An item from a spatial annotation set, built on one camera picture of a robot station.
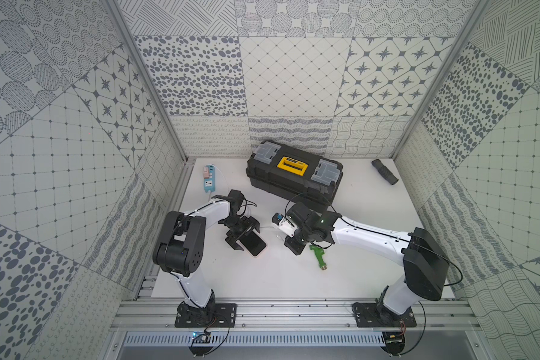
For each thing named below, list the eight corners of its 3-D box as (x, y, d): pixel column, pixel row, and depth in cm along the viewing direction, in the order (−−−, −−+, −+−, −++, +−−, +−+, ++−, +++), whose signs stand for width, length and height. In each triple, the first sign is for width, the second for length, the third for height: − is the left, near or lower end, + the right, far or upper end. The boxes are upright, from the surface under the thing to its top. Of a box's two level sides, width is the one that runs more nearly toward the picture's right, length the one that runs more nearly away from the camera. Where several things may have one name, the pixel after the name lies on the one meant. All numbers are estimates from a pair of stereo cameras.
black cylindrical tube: (390, 185, 111) (392, 182, 109) (370, 163, 121) (372, 160, 119) (396, 183, 112) (399, 180, 110) (376, 162, 122) (378, 158, 120)
